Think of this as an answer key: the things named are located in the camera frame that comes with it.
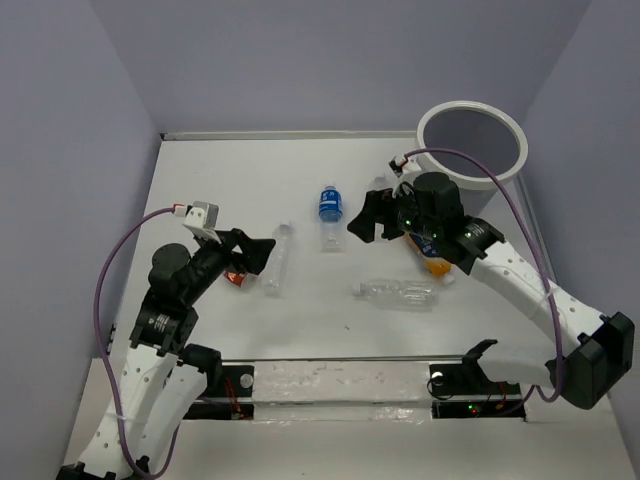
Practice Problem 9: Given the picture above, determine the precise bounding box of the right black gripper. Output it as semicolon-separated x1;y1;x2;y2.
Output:
346;182;441;243

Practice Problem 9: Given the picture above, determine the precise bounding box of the white round bin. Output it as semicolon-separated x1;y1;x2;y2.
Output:
417;100;529;217

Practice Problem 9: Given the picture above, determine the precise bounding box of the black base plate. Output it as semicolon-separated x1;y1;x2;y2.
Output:
184;363;255;421
426;363;526;420

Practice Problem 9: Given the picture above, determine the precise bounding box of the blue label water bottle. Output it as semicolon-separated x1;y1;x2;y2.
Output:
318;184;344;253

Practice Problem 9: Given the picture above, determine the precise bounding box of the large clear crushed bottle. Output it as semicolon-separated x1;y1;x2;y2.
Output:
351;279;438;312

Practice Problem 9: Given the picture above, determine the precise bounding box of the slim clear plastic bottle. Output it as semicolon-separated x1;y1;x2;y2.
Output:
261;222;294;296

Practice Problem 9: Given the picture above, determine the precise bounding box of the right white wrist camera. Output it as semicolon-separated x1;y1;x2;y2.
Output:
389;155;423;183

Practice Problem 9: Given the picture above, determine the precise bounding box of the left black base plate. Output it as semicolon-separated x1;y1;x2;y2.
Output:
184;363;255;421

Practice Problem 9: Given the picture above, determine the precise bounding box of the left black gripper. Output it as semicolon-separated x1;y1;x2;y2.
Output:
183;225;275;302

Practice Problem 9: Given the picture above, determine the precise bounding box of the red cap clear bottle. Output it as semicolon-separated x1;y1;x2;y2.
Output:
224;270;251;288

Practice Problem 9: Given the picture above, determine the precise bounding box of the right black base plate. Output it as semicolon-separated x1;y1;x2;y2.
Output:
426;363;526;420

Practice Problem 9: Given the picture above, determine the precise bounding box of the small clear bottle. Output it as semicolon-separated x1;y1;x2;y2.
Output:
371;174;394;190

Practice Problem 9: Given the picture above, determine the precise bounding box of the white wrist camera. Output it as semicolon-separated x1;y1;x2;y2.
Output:
182;201;219;239
389;155;423;183

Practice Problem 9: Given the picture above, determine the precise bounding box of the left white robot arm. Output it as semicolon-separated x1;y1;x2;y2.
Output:
58;229;276;479

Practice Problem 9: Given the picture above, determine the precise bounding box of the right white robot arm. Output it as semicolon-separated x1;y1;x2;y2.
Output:
347;173;635;410

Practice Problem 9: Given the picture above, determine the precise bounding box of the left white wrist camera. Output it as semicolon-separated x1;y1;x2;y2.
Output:
182;201;219;239

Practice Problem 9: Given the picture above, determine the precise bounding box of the orange juice bottle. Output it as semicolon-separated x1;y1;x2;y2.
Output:
405;233;455;285

